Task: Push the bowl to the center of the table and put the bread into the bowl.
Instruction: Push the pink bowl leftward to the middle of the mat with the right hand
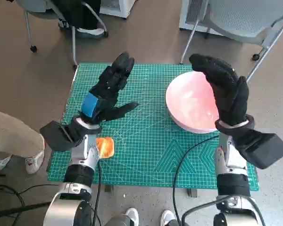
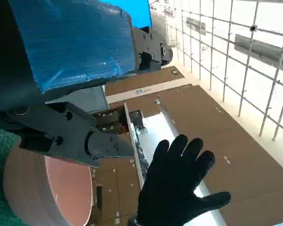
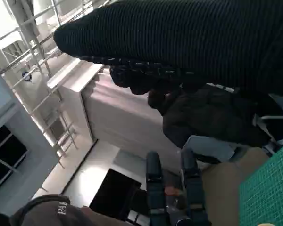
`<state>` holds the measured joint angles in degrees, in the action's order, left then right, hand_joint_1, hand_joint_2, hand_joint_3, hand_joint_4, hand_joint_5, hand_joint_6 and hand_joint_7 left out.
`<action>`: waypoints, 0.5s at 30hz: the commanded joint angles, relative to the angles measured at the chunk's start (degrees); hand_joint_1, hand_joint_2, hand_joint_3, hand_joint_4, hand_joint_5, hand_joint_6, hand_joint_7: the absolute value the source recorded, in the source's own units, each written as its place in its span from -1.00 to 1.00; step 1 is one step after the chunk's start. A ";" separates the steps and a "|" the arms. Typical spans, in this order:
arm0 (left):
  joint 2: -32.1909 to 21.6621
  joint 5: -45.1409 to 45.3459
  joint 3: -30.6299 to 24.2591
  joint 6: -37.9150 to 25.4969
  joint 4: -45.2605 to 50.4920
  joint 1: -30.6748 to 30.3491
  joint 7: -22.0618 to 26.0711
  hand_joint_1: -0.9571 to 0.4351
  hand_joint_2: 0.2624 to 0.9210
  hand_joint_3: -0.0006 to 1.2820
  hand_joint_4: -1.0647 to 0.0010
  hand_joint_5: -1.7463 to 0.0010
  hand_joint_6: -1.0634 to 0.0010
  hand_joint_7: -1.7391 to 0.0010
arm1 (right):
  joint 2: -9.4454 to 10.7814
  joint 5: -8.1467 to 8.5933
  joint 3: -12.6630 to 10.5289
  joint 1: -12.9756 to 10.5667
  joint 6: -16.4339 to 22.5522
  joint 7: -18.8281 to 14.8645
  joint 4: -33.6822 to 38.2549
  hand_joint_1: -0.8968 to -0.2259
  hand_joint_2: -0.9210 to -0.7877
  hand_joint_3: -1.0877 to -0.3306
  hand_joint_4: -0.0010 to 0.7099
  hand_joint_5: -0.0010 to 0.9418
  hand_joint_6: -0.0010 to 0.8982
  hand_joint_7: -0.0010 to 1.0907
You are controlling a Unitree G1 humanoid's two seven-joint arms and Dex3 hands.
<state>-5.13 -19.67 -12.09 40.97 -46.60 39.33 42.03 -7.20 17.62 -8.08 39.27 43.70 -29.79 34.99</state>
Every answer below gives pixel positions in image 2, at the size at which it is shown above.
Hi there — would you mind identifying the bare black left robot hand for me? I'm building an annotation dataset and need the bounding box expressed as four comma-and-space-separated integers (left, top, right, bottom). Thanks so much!
0, 0, 174, 168

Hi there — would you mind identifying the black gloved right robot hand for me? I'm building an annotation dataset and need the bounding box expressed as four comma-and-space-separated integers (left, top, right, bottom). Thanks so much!
137, 134, 232, 226

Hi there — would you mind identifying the monitor with blue screen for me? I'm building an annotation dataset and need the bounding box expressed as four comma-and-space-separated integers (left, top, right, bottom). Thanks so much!
99, 0, 153, 28

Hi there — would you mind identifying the white pipe grid frame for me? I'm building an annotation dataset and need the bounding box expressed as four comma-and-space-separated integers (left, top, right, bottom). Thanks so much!
150, 0, 283, 163

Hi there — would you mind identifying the grey ceiling light panel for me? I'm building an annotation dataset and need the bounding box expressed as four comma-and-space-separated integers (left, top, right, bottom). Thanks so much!
185, 16, 207, 36
234, 33, 283, 72

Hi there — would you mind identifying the green cutting mat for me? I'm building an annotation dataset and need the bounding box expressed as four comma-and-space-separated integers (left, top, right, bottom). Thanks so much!
0, 128, 26, 226

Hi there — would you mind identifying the pink bowl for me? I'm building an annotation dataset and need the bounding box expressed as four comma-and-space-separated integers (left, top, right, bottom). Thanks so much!
2, 138, 94, 226

